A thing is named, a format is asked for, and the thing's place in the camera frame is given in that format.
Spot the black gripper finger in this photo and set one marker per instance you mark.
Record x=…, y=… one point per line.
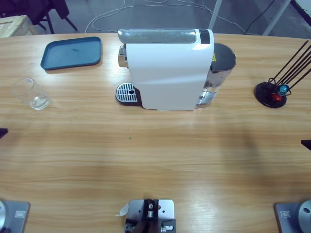
x=307, y=144
x=3, y=133

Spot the clear drinking glass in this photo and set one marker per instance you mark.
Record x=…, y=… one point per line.
x=36, y=99

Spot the blue coffee capsule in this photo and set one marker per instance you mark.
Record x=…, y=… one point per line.
x=282, y=89

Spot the grey coffee machine lever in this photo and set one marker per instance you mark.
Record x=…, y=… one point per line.
x=158, y=36

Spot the red coffee capsule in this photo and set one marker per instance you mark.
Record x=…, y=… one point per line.
x=276, y=97

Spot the white capsule coffee machine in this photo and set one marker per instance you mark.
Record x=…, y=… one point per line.
x=167, y=72

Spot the black capsule holder with rods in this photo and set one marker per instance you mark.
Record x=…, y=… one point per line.
x=263, y=93

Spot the blue plastic tray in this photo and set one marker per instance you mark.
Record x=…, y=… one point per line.
x=73, y=53

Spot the wooden crate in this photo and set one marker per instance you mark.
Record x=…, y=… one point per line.
x=14, y=26

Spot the clear water tank black lid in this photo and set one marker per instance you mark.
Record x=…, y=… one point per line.
x=222, y=58

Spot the black drip tray metal grille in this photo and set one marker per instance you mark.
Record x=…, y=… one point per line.
x=125, y=93

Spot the white paper tag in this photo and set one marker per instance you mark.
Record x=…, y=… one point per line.
x=124, y=210

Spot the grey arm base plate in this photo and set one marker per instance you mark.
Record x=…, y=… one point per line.
x=14, y=216
x=291, y=218

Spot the white metal frame leg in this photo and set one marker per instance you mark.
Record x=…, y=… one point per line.
x=277, y=17
x=215, y=14

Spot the dark frame bar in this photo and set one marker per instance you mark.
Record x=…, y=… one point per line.
x=302, y=11

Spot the grey camera mount black post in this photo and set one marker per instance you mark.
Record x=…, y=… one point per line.
x=165, y=208

